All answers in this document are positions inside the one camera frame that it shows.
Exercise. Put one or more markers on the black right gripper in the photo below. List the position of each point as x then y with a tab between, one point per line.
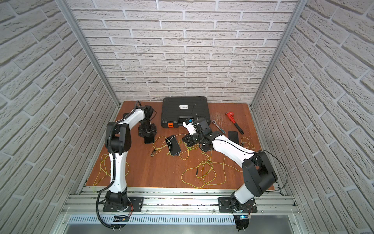
187	139

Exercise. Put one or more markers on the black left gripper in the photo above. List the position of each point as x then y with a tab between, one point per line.
147	133

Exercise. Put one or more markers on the blue-edged smartphone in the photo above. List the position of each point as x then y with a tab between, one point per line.
173	145

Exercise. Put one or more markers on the black smartphone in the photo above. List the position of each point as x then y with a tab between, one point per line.
149	139

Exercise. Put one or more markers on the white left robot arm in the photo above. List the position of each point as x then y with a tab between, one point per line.
118	143

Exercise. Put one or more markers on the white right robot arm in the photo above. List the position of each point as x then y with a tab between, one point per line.
258	172

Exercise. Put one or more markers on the grey metal wrench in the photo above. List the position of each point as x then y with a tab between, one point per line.
220	128

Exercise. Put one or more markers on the black plastic tool case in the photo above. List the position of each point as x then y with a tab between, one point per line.
175	110

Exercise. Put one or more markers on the red and black tool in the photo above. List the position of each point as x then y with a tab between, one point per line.
230	115

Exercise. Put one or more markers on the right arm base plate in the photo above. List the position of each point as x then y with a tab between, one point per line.
230	205

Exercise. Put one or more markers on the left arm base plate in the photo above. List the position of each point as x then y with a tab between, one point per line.
125	204

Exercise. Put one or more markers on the aluminium rail frame front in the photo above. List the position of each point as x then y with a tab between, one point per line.
177	201

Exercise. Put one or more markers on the aluminium corner post left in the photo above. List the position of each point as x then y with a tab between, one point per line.
68	14

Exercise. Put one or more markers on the aluminium corner post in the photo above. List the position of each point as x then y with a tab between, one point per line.
68	14
280	47

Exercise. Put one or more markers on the aluminium corner post right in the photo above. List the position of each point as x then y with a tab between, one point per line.
280	47

